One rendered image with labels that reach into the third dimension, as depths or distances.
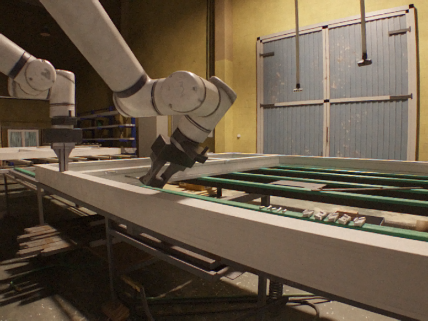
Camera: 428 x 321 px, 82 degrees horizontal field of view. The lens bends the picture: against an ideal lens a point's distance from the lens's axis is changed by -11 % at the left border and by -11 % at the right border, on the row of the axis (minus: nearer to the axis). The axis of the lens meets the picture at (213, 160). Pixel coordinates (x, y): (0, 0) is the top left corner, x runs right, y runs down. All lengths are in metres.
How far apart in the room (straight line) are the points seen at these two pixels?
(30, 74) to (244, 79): 7.91
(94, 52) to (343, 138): 6.70
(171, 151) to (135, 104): 0.16
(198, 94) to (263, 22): 8.16
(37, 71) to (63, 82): 0.20
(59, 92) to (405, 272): 1.02
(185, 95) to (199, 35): 9.68
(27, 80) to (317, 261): 0.81
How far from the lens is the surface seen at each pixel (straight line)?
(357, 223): 0.63
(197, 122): 0.70
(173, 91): 0.58
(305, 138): 7.37
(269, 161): 1.85
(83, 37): 0.58
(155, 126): 10.45
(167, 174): 0.81
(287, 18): 8.34
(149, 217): 0.57
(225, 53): 8.72
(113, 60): 0.60
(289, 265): 0.38
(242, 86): 8.54
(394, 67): 7.03
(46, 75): 0.88
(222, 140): 8.35
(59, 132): 1.06
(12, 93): 1.03
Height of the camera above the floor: 1.05
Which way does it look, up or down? 4 degrees down
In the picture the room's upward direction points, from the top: straight up
